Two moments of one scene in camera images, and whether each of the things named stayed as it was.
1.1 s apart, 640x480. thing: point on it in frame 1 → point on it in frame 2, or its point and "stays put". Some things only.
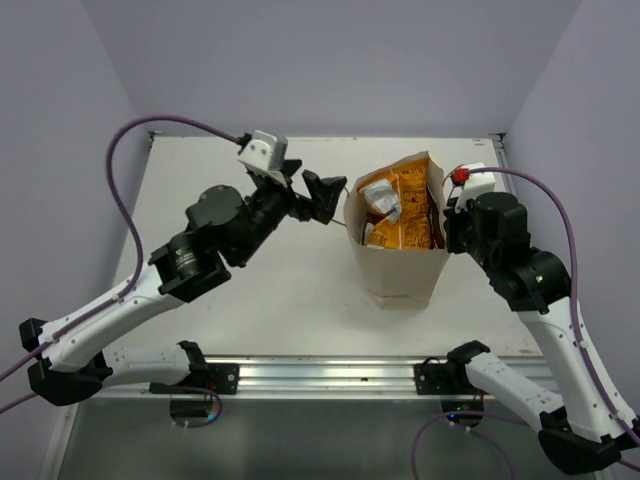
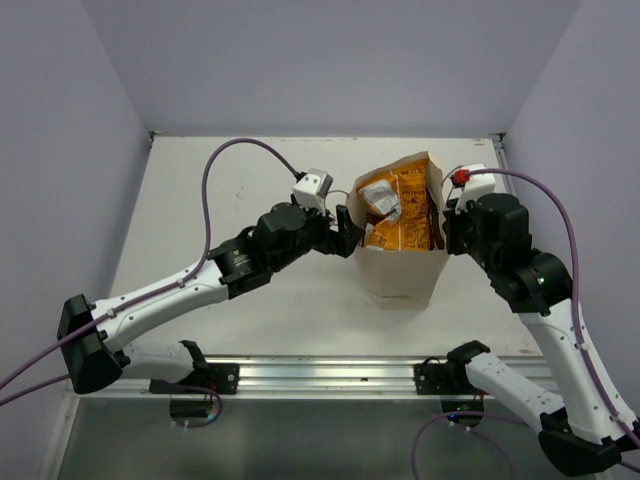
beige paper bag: [400, 279] stays put
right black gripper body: [460, 234] stays put
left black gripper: [324, 192] → [348, 234]
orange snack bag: [397, 208] stays put
